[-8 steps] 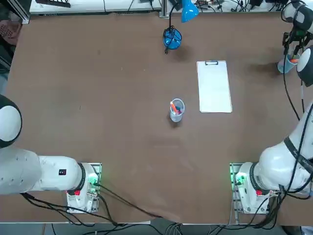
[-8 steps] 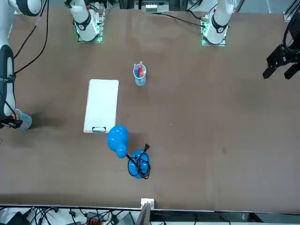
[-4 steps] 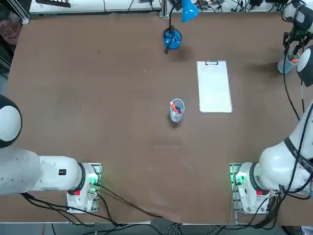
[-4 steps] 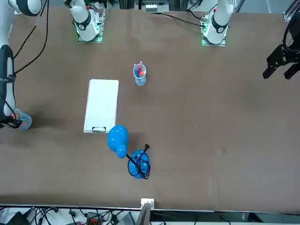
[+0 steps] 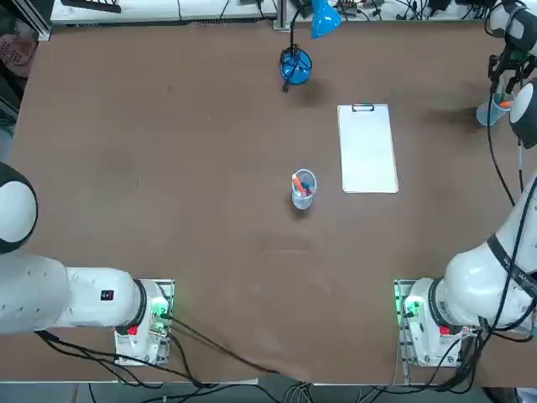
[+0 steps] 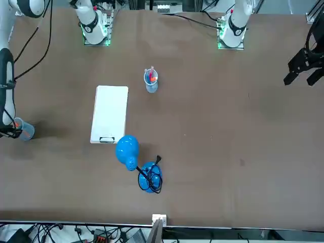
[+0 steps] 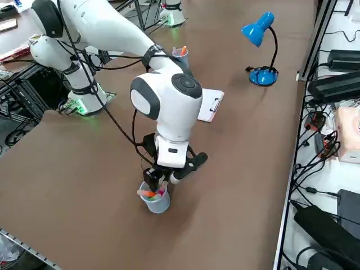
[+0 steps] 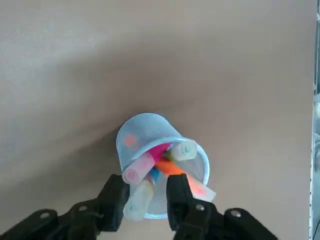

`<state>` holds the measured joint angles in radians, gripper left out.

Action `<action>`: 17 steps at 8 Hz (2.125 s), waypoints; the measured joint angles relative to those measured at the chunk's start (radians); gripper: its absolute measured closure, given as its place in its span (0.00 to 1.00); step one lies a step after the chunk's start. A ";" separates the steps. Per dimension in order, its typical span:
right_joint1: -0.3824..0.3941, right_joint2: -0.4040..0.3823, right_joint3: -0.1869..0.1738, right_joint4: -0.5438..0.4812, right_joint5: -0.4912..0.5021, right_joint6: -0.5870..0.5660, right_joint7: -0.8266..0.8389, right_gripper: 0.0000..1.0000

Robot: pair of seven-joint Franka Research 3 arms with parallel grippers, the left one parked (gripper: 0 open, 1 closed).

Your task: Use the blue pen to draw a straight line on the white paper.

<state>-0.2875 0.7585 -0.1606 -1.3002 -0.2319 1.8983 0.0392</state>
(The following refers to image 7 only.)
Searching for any black lamp power cord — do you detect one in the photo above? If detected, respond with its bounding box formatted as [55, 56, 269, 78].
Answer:
[245, 65, 280, 76]

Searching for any clear plastic cup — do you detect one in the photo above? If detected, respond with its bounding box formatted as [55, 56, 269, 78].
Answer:
[139, 181, 171, 214]
[172, 47, 190, 69]

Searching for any white clipboard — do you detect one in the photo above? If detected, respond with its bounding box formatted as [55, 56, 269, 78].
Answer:
[196, 88, 226, 123]

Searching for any black power adapter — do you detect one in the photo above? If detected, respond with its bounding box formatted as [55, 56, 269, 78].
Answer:
[327, 49, 360, 71]
[307, 71, 360, 104]
[293, 204, 360, 270]

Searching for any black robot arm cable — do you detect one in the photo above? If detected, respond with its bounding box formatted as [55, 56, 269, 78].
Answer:
[55, 0, 176, 169]

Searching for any white paper sheet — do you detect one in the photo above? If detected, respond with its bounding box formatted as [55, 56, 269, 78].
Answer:
[197, 88, 223, 122]

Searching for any black metal clipboard clip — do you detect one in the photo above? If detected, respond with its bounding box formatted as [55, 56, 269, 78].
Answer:
[209, 97, 223, 114]

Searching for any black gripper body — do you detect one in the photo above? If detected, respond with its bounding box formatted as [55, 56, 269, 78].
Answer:
[143, 133, 195, 173]

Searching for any pink tissue box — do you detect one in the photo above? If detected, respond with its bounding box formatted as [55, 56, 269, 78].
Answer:
[336, 106, 360, 164]

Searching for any aluminium frame post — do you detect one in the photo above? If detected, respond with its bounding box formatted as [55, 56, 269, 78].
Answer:
[297, 0, 338, 83]

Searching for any blue desk lamp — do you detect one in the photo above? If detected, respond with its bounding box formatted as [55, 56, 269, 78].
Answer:
[240, 11, 280, 87]

